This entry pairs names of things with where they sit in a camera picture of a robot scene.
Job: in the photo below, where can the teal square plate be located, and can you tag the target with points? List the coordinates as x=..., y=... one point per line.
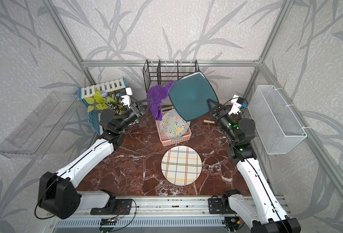
x=189, y=96

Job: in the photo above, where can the clear plastic wall shelf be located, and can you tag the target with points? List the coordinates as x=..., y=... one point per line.
x=37, y=133

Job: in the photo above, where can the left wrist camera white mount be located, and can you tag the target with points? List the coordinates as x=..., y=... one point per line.
x=125, y=96

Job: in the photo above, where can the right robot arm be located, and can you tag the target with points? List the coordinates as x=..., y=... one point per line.
x=252, y=174

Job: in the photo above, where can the white mesh wall basket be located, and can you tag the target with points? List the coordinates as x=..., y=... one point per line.
x=277, y=127

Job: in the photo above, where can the purple microfiber cloth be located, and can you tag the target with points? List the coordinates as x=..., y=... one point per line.
x=159, y=94

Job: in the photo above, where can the black wire wall basket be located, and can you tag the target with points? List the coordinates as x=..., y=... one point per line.
x=164, y=72

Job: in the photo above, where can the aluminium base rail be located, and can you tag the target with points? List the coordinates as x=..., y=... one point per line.
x=235, y=213

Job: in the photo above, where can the colourful squiggle pattern plate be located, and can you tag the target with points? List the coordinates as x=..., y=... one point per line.
x=173, y=125

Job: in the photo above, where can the pink perforated plastic basket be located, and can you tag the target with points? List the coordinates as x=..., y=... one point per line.
x=167, y=142

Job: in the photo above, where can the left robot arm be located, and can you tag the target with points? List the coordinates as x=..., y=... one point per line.
x=57, y=191

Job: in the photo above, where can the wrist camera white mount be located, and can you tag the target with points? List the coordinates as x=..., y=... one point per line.
x=239, y=105
x=125, y=96

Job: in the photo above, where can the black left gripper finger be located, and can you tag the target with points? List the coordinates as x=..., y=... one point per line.
x=145, y=107
x=145, y=100

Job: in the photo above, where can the potted plant variegated leaves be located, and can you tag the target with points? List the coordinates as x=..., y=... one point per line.
x=102, y=100

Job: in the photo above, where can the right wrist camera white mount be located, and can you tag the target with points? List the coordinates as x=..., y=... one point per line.
x=239, y=105

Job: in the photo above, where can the white plaid striped round plate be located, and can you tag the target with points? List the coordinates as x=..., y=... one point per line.
x=181, y=165

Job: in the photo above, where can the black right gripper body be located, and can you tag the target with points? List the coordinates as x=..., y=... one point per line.
x=225, y=112

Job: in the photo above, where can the blue white slatted crate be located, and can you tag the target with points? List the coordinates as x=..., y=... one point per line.
x=95, y=116

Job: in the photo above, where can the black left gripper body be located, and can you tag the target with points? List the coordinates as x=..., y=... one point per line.
x=134, y=110

